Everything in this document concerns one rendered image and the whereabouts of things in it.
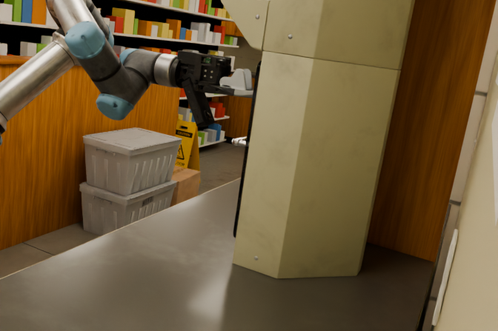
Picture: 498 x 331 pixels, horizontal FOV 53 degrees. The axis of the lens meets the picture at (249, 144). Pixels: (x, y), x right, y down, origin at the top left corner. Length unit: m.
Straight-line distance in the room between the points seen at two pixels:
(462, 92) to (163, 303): 0.84
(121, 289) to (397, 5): 0.77
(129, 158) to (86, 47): 2.20
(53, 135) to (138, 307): 2.52
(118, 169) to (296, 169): 2.37
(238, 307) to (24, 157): 2.46
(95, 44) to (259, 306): 0.62
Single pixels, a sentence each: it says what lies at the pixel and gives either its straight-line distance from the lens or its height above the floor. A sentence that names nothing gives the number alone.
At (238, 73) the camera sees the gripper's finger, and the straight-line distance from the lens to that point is 1.09.
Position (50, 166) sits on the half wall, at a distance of 3.44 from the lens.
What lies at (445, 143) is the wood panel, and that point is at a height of 1.25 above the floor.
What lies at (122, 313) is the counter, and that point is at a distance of 0.94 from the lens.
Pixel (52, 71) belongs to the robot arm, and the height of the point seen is 1.27.
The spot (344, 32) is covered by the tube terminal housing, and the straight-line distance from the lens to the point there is 1.03.
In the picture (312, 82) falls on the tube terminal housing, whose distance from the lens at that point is 1.00.
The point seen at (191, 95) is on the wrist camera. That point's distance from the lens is 1.15.
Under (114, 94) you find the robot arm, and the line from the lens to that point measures 1.15.
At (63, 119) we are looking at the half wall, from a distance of 3.42.
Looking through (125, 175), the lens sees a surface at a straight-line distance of 3.30.
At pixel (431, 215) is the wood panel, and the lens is 1.37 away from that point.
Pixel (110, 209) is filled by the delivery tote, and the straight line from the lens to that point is 3.43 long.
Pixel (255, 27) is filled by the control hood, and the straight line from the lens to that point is 1.05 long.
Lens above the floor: 1.43
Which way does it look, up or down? 12 degrees down
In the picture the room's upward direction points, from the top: 8 degrees clockwise
